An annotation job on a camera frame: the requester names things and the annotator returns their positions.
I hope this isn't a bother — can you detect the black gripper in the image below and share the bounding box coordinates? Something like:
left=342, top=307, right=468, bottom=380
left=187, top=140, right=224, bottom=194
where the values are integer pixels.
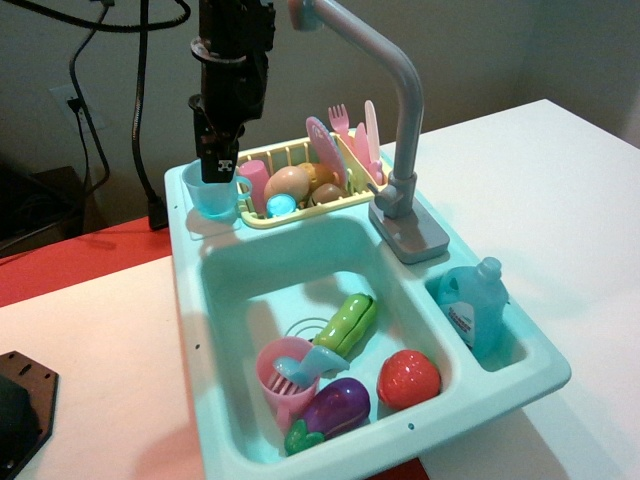
left=189, top=48, right=269, bottom=184

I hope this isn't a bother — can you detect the translucent blue plastic cup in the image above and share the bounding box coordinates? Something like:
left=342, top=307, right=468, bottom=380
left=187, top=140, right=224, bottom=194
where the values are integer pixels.
left=182, top=160, right=253, bottom=223

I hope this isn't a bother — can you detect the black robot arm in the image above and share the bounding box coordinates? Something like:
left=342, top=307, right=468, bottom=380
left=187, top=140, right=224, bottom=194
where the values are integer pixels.
left=188, top=1, right=275, bottom=184

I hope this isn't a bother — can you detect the pink cup in rack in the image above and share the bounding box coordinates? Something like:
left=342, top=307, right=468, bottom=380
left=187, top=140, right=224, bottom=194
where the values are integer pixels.
left=238, top=159, right=270, bottom=216

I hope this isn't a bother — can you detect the teal toy sink unit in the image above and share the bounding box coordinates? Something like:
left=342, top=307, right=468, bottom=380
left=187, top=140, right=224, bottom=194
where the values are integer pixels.
left=165, top=167, right=571, bottom=479

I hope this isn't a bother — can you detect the pink fork in cup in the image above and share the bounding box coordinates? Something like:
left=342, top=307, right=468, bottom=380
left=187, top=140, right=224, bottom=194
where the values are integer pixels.
left=267, top=371, right=298, bottom=396

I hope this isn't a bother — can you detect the pink cup in sink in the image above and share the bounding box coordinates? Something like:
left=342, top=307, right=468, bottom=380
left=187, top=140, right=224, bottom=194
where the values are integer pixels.
left=255, top=336, right=319, bottom=434

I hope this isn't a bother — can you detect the blue round toy lid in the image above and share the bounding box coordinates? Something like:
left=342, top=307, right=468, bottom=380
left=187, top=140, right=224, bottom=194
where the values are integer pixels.
left=266, top=193, right=297, bottom=218

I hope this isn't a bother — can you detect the beige toy egg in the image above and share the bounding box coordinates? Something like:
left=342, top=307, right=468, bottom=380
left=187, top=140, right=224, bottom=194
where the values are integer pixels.
left=264, top=166, right=310, bottom=203

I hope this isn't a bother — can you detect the yellow dish drying rack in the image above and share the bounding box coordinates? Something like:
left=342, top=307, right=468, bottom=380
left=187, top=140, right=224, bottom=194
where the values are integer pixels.
left=238, top=133, right=374, bottom=229

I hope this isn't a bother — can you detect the brown toy potato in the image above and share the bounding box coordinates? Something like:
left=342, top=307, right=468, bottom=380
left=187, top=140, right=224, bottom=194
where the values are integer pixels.
left=298, top=163, right=347, bottom=207

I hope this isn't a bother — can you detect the pink toy plate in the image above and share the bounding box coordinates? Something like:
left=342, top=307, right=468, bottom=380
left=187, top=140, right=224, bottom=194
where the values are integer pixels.
left=305, top=116, right=348, bottom=187

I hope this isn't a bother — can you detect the pink toy fork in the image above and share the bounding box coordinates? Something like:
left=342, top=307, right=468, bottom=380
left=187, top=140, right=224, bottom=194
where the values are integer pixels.
left=328, top=104, right=354, bottom=150

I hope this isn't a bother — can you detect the pink toy spoon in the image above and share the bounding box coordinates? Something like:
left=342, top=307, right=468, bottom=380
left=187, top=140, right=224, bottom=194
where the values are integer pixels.
left=354, top=122, right=385, bottom=185

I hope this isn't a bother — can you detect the pink toy knife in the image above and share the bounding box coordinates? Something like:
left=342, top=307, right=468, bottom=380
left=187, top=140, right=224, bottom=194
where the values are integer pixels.
left=364, top=100, right=380, bottom=163

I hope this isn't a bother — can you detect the dark cardboard box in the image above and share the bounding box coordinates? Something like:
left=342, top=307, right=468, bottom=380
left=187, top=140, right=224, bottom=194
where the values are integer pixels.
left=1, top=164, right=85, bottom=257

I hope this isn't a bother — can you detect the grey toy faucet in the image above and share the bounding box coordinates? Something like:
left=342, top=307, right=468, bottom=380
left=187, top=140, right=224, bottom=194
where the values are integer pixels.
left=288, top=1, right=450, bottom=264

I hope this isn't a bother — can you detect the green toy cucumber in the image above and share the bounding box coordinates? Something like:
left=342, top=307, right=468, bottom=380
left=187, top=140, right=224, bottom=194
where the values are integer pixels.
left=312, top=293, right=377, bottom=358

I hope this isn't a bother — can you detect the blue toy spoon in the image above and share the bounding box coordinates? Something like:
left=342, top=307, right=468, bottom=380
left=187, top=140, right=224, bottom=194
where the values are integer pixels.
left=273, top=345, right=350, bottom=388

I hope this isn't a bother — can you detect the purple toy eggplant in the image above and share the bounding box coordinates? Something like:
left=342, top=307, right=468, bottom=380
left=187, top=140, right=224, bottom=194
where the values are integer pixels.
left=284, top=377, right=371, bottom=456

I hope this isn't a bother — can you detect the red toy strawberry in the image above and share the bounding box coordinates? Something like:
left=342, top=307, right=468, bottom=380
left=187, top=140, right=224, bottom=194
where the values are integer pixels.
left=377, top=349, right=441, bottom=410

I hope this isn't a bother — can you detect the blue dish soap bottle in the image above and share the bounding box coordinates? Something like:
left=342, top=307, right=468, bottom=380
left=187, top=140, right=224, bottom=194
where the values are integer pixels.
left=436, top=257, right=509, bottom=360

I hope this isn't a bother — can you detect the black corrugated cable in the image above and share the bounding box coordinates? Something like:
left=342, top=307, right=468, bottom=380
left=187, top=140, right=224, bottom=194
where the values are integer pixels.
left=19, top=0, right=193, bottom=232

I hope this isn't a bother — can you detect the white wall outlet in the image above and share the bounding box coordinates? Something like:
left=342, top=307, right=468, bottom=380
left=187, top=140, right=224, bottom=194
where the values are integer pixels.
left=49, top=83, right=106, bottom=133

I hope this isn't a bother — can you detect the black power cable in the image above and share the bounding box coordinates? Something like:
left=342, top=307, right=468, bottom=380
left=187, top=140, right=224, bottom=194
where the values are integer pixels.
left=66, top=0, right=117, bottom=201

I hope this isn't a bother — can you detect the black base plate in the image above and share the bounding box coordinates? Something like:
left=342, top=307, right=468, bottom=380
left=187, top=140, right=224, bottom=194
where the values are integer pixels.
left=1, top=351, right=59, bottom=479

